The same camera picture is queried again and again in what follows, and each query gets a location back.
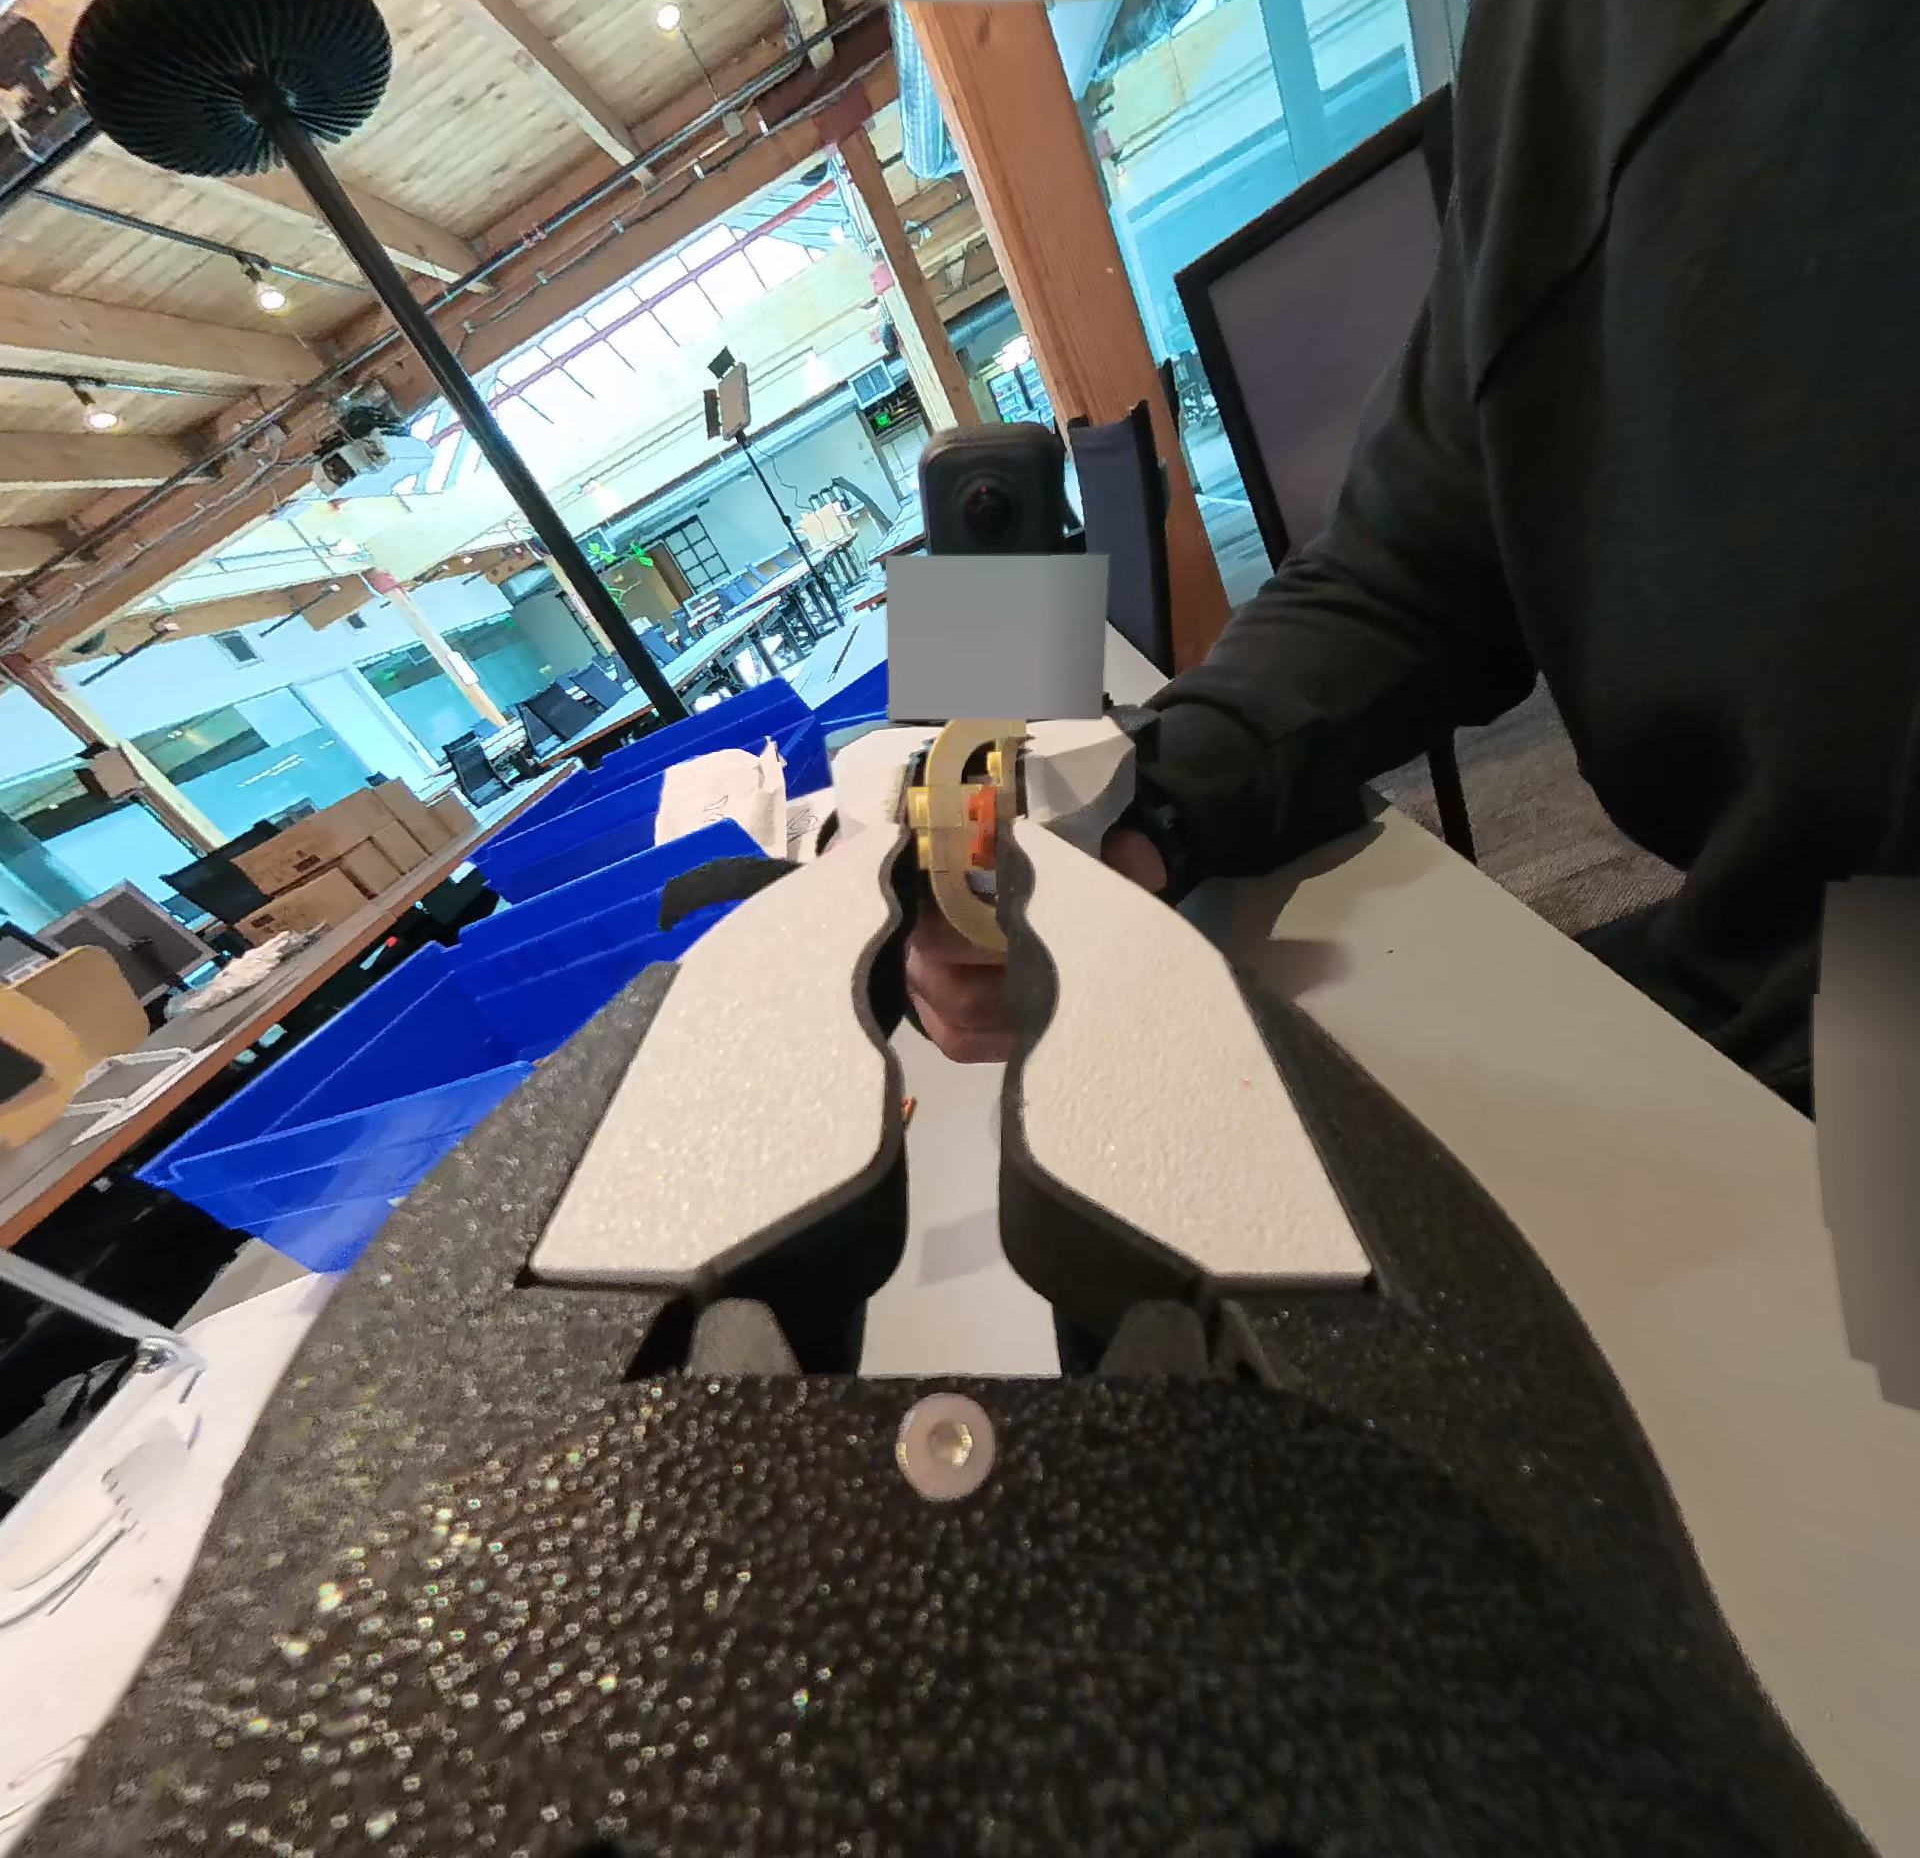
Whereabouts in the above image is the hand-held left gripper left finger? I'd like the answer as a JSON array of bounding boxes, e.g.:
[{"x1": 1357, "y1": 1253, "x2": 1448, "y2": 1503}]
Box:
[{"x1": 525, "y1": 834, "x2": 915, "y2": 1313}]

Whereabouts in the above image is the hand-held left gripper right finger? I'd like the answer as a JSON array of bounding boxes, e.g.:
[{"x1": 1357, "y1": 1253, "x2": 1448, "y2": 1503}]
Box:
[{"x1": 996, "y1": 815, "x2": 1378, "y2": 1313}]

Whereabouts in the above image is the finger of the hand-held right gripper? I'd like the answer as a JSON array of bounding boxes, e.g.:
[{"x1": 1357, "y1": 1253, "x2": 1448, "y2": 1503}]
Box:
[
  {"x1": 828, "y1": 724, "x2": 920, "y2": 859},
  {"x1": 1024, "y1": 719, "x2": 1147, "y2": 852}
]

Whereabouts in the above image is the tan arch brick assembly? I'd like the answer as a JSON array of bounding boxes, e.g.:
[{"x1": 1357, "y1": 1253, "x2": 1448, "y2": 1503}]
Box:
[{"x1": 897, "y1": 719, "x2": 1040, "y2": 971}]

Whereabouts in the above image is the person's right forearm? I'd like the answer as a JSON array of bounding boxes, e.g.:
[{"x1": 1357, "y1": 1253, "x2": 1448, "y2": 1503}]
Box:
[{"x1": 1103, "y1": 432, "x2": 1554, "y2": 909}]

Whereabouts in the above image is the grey desk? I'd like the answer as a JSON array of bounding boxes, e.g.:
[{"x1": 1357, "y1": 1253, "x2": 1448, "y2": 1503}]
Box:
[{"x1": 0, "y1": 598, "x2": 1920, "y2": 1740}]

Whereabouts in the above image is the person's right hand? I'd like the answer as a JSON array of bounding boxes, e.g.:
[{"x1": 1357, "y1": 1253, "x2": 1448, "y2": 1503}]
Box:
[{"x1": 903, "y1": 898, "x2": 1031, "y2": 1069}]

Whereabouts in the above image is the crumpled white paper bag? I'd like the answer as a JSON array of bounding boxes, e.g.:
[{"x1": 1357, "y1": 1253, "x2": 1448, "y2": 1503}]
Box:
[{"x1": 654, "y1": 737, "x2": 792, "y2": 867}]

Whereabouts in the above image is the thick wooden column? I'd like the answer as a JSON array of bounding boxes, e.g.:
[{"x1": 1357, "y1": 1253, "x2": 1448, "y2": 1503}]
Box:
[{"x1": 897, "y1": 0, "x2": 1236, "y2": 660}]

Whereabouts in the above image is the row of office tables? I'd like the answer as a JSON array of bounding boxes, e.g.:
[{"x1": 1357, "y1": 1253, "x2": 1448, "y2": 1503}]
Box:
[{"x1": 511, "y1": 508, "x2": 903, "y2": 751}]

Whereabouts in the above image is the light panel on stand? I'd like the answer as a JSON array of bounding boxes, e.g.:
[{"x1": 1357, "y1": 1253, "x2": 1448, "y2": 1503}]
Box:
[{"x1": 703, "y1": 346, "x2": 843, "y2": 647}]

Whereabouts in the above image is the black framed monitor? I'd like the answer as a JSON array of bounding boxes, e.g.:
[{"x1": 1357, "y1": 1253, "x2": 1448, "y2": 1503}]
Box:
[{"x1": 1172, "y1": 85, "x2": 1461, "y2": 570}]

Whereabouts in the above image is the stack of cardboard boxes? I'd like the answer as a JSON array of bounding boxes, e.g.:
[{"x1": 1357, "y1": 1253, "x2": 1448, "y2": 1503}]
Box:
[{"x1": 224, "y1": 778, "x2": 482, "y2": 938}]

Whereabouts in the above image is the wooden side table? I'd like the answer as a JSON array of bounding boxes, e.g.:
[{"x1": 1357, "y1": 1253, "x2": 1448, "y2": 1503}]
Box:
[{"x1": 0, "y1": 755, "x2": 580, "y2": 1246}]

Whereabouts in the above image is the person's dark jacket torso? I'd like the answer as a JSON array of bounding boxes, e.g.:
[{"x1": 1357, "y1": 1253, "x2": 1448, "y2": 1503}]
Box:
[{"x1": 1275, "y1": 0, "x2": 1920, "y2": 1127}]

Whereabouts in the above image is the black floor lamp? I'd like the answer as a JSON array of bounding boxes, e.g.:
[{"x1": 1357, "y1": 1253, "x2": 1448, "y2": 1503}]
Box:
[{"x1": 67, "y1": 0, "x2": 692, "y2": 728}]

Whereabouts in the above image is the thin wooden post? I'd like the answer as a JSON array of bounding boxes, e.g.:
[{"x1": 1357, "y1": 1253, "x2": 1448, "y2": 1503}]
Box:
[{"x1": 833, "y1": 124, "x2": 984, "y2": 437}]

